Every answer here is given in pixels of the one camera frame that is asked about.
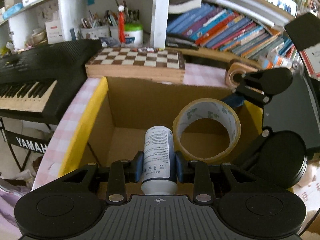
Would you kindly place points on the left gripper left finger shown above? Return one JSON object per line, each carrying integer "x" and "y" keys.
{"x": 123, "y": 172}

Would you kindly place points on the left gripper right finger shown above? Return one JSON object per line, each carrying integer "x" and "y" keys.
{"x": 197, "y": 173}

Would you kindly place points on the white spray bottle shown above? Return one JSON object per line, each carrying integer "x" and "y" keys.
{"x": 159, "y": 166}

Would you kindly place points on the yellow tape roll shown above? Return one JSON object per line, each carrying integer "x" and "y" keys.
{"x": 207, "y": 116}

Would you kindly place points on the yellow cardboard box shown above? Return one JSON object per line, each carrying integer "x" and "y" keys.
{"x": 120, "y": 111}

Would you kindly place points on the brown retro radio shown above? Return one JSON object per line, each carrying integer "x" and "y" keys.
{"x": 235, "y": 70}

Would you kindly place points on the wooden chess board box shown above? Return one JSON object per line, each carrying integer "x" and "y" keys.
{"x": 149, "y": 64}

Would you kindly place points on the row of leaning books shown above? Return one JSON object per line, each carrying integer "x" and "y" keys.
{"x": 199, "y": 25}

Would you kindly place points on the black yamaha keyboard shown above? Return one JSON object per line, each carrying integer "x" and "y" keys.
{"x": 39, "y": 84}

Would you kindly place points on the green lid white jar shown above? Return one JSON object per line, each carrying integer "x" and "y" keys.
{"x": 133, "y": 35}

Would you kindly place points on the red tassel ornament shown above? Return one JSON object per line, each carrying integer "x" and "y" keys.
{"x": 121, "y": 24}

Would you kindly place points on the white bookshelf frame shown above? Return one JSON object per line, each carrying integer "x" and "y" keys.
{"x": 154, "y": 16}

